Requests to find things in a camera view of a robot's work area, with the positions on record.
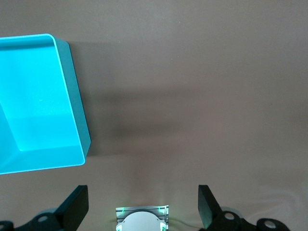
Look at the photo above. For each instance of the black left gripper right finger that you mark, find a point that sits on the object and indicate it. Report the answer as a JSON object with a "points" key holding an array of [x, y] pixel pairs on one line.
{"points": [[209, 209]]}

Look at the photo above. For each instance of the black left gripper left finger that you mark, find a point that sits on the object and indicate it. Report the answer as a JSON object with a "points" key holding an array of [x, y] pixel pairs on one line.
{"points": [[72, 211]]}

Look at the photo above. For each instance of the turquoise plastic bin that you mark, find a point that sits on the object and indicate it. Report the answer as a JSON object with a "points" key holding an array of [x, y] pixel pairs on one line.
{"points": [[36, 96]]}

